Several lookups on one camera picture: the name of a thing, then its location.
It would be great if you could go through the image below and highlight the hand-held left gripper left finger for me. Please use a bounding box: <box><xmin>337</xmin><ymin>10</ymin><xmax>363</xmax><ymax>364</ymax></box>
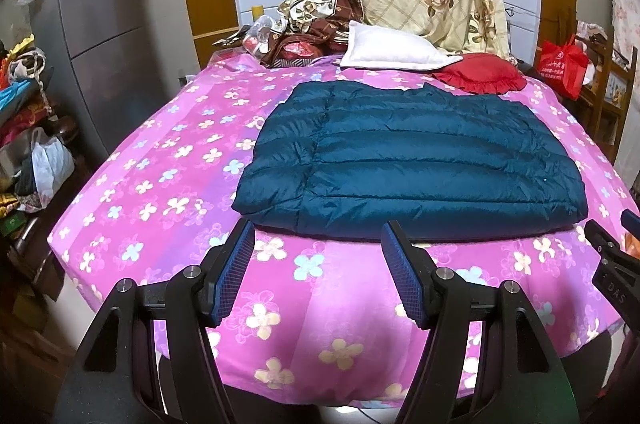
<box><xmin>52</xmin><ymin>219</ymin><xmax>257</xmax><ymax>424</ymax></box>

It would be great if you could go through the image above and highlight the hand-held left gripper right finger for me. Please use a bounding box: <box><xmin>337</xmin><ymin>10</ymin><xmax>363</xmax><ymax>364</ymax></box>
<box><xmin>381</xmin><ymin>220</ymin><xmax>583</xmax><ymax>424</ymax></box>

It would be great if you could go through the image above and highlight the teal quilted down jacket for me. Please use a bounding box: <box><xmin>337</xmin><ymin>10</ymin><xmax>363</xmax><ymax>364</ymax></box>
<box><xmin>231</xmin><ymin>81</ymin><xmax>589</xmax><ymax>241</ymax></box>

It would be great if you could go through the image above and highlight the pile of colourful clothes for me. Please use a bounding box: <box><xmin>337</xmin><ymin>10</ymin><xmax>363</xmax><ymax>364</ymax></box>
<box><xmin>0</xmin><ymin>34</ymin><xmax>77</xmax><ymax>225</ymax></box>

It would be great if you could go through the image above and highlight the bed with pink floral sheet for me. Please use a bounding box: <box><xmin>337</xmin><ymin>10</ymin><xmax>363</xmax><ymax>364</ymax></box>
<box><xmin>47</xmin><ymin>53</ymin><xmax>640</xmax><ymax>411</ymax></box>

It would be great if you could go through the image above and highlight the wooden shelf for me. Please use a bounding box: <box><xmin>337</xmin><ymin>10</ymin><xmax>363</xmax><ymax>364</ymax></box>
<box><xmin>575</xmin><ymin>21</ymin><xmax>627</xmax><ymax>146</ymax></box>

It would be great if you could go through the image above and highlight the red shopping bag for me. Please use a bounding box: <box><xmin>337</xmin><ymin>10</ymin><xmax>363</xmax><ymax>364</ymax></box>
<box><xmin>536</xmin><ymin>35</ymin><xmax>591</xmax><ymax>101</ymax></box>

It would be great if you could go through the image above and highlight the pale floral curtain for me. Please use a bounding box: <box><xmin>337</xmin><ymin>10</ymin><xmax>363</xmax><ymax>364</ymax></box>
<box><xmin>607</xmin><ymin>0</ymin><xmax>640</xmax><ymax>185</ymax></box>

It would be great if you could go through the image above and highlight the red ruffled cushion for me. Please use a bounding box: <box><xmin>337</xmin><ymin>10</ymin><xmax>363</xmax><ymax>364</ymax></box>
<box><xmin>432</xmin><ymin>52</ymin><xmax>529</xmax><ymax>96</ymax></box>

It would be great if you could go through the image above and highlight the white plastic bag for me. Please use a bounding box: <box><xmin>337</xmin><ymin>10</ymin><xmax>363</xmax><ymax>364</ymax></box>
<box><xmin>31</xmin><ymin>139</ymin><xmax>76</xmax><ymax>201</ymax></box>

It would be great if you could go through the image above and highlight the white pillow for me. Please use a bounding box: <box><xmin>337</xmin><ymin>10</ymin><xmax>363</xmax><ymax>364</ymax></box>
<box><xmin>332</xmin><ymin>20</ymin><xmax>464</xmax><ymax>73</ymax></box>

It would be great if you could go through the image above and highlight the red patterned bag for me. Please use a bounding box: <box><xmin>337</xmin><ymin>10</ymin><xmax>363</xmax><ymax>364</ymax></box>
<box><xmin>271</xmin><ymin>35</ymin><xmax>322</xmax><ymax>68</ymax></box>

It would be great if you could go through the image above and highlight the clear plastic bag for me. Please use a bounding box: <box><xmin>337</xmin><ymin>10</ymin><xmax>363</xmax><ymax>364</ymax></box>
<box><xmin>242</xmin><ymin>15</ymin><xmax>282</xmax><ymax>55</ymax></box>

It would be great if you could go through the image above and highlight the beige floral cloth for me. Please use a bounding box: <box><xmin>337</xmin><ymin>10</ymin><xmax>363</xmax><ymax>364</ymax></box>
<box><xmin>277</xmin><ymin>0</ymin><xmax>342</xmax><ymax>33</ymax></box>

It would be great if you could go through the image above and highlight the grey refrigerator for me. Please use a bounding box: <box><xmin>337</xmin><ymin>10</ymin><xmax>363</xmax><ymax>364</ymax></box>
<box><xmin>30</xmin><ymin>0</ymin><xmax>202</xmax><ymax>161</ymax></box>

